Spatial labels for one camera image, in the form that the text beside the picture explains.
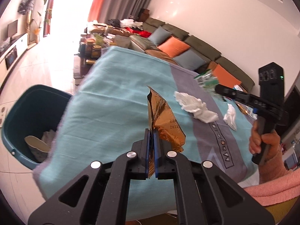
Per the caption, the brown box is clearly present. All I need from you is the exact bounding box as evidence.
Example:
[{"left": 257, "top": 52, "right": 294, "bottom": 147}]
[{"left": 138, "top": 8, "right": 150, "bottom": 21}]

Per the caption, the teal cushion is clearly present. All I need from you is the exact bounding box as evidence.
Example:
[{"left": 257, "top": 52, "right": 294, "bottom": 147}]
[
  {"left": 173, "top": 50, "right": 207, "bottom": 71},
  {"left": 148, "top": 26, "right": 173, "bottom": 45}
]

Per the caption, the large crumpled white tissue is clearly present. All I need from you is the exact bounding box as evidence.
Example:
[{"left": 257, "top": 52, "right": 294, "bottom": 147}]
[{"left": 174, "top": 91, "right": 219, "bottom": 123}]

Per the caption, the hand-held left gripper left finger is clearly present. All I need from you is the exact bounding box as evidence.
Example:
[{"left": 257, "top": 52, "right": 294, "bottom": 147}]
[{"left": 28, "top": 128, "right": 152, "bottom": 225}]

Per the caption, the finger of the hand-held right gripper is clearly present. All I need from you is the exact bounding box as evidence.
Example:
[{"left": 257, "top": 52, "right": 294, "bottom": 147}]
[{"left": 214, "top": 84, "right": 252, "bottom": 107}]

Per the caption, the yellow-green cloth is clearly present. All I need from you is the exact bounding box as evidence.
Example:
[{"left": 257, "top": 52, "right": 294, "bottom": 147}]
[{"left": 265, "top": 198, "right": 300, "bottom": 223}]

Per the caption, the orange cushion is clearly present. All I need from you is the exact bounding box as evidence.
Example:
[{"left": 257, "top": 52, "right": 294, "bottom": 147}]
[
  {"left": 212, "top": 64, "right": 242, "bottom": 88},
  {"left": 157, "top": 37, "right": 191, "bottom": 58}
]

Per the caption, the tall green house plant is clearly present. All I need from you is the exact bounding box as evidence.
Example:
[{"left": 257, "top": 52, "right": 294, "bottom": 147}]
[{"left": 37, "top": 0, "right": 53, "bottom": 25}]

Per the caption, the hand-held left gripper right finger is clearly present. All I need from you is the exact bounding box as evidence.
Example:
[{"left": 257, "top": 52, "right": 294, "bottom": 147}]
[{"left": 153, "top": 129, "right": 275, "bottom": 225}]

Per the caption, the small gold clear wrapper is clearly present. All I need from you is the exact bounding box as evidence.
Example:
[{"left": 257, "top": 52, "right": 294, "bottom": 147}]
[{"left": 235, "top": 101, "right": 257, "bottom": 120}]

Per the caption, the olive green sofa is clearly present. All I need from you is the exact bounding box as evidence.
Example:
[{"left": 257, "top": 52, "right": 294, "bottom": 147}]
[{"left": 130, "top": 16, "right": 255, "bottom": 92}]

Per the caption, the teal and grey printed blanket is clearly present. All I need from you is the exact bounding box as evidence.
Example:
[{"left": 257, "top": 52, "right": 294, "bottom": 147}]
[{"left": 33, "top": 46, "right": 260, "bottom": 200}]

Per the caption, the large gold foil wrapper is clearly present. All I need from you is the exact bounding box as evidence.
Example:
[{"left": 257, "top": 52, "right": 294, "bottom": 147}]
[{"left": 146, "top": 85, "right": 187, "bottom": 177}]

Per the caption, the person's right forearm pink sleeve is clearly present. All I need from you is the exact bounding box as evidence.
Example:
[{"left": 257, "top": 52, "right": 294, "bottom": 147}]
[{"left": 244, "top": 149, "right": 300, "bottom": 207}]

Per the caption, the red cloth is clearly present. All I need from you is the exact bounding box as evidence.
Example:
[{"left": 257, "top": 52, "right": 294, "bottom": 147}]
[{"left": 125, "top": 27, "right": 152, "bottom": 38}]

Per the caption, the white cloth pile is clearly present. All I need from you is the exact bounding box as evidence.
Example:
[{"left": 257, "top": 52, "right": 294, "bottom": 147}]
[{"left": 120, "top": 19, "right": 143, "bottom": 29}]

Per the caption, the cluttered side table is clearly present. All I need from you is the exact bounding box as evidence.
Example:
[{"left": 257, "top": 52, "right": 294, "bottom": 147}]
[{"left": 88, "top": 25, "right": 132, "bottom": 50}]

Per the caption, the green clear snack wrapper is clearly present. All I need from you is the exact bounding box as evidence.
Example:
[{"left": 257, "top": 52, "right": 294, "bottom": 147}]
[{"left": 193, "top": 69, "right": 219, "bottom": 92}]

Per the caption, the teal plastic trash bin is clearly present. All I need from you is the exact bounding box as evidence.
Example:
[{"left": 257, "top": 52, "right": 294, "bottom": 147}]
[{"left": 1, "top": 84, "right": 73, "bottom": 170}]

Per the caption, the person's right hand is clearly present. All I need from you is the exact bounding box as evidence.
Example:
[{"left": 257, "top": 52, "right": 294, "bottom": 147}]
[{"left": 249, "top": 122, "right": 282, "bottom": 157}]

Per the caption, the grey curtain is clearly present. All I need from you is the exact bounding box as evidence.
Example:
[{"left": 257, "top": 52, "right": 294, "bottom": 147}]
[{"left": 98, "top": 0, "right": 160, "bottom": 25}]

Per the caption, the small crumpled white tissue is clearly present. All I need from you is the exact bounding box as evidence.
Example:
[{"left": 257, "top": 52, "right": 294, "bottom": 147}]
[{"left": 223, "top": 103, "right": 238, "bottom": 131}]

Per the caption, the black wall fan decoration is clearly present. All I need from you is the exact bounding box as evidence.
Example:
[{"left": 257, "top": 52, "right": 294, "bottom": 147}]
[{"left": 17, "top": 0, "right": 35, "bottom": 14}]

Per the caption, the white television cabinet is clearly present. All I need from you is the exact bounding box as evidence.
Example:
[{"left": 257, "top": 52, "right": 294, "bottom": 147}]
[{"left": 0, "top": 33, "right": 30, "bottom": 71}]

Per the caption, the orange curtain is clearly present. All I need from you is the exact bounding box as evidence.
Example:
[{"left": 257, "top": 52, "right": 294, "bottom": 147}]
[{"left": 88, "top": 0, "right": 110, "bottom": 24}]

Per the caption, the dark coffee table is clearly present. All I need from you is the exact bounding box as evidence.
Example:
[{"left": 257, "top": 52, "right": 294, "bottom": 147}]
[{"left": 73, "top": 54, "right": 99, "bottom": 80}]

